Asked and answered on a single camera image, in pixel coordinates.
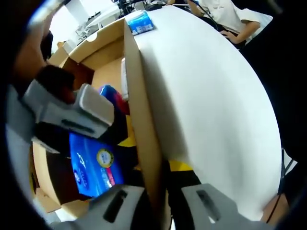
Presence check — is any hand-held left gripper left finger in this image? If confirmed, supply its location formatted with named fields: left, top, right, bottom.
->
left=51, top=153, right=156, bottom=230

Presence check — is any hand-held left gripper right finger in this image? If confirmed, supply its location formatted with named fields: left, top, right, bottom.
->
left=166, top=160, right=271, bottom=230

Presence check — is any white plastic bottle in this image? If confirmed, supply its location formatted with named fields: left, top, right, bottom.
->
left=120, top=57, right=130, bottom=101

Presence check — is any blue soft tissue pack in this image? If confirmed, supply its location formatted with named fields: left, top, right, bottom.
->
left=69, top=84, right=131, bottom=198

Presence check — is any brown cardboard shoe box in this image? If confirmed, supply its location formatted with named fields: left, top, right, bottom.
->
left=28, top=18, right=172, bottom=230

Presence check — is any light blue wet wipes pack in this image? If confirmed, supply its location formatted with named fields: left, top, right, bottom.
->
left=126, top=11, right=157, bottom=36

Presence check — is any person's leg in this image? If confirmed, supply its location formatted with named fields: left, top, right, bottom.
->
left=260, top=193, right=290, bottom=225

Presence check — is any white office chair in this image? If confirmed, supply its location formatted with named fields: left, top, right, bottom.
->
left=74, top=23, right=92, bottom=39

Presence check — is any person's black shirt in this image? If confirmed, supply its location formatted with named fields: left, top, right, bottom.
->
left=239, top=0, right=307, bottom=211

